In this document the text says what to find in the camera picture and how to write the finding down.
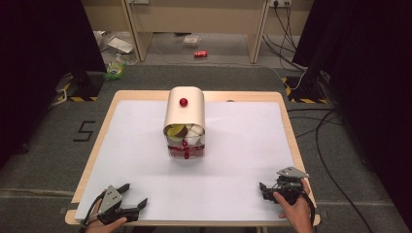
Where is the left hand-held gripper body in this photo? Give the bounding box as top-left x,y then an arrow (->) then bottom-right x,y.
96,184 -> 141,226

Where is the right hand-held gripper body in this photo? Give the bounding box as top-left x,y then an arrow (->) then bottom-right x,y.
265,166 -> 311,207

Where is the clear drawer with red knob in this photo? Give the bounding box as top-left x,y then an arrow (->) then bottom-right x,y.
162,123 -> 207,160

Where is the cream capsule dispenser box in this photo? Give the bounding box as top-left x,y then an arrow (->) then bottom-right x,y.
162,85 -> 207,137

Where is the person's left hand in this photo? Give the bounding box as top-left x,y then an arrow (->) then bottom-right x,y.
85,207 -> 128,233

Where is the person's right hand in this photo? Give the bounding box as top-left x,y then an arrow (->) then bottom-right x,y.
272,179 -> 315,233

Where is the white table sheet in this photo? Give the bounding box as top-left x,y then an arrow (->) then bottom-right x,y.
75,99 -> 297,223

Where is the pile of coffee capsules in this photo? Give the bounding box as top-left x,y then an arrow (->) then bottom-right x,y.
164,123 -> 205,146

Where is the wooden table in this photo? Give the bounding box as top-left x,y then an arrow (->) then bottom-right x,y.
64,89 -> 322,228

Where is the stand base with hazard tape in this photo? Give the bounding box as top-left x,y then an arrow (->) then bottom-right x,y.
281,75 -> 328,105
51,71 -> 105,105

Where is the green bag on floor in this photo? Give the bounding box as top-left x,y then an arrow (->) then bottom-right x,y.
103,52 -> 126,82

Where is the black curtain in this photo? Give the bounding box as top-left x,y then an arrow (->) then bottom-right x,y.
0,0 -> 108,169
292,0 -> 412,224

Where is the clear plastic container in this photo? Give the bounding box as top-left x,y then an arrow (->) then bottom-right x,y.
182,34 -> 202,49

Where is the beige desk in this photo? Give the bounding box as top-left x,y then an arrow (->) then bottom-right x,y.
81,0 -> 315,65

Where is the left hand-held gripper cable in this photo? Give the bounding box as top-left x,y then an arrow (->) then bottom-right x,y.
79,193 -> 107,233

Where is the hand-held gripper cable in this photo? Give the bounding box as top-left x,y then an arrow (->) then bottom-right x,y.
79,193 -> 107,233
301,189 -> 317,227

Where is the right hand-held gripper cable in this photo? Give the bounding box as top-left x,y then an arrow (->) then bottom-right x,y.
301,189 -> 317,227

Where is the long black floor cable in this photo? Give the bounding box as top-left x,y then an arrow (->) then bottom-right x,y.
315,108 -> 375,233

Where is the thin black floor cable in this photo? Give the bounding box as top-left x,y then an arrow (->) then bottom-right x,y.
286,107 -> 345,139

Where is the black power cable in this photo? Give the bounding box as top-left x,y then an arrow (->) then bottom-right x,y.
260,3 -> 308,73

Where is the white wall socket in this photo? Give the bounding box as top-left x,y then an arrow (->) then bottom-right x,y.
268,0 -> 292,8

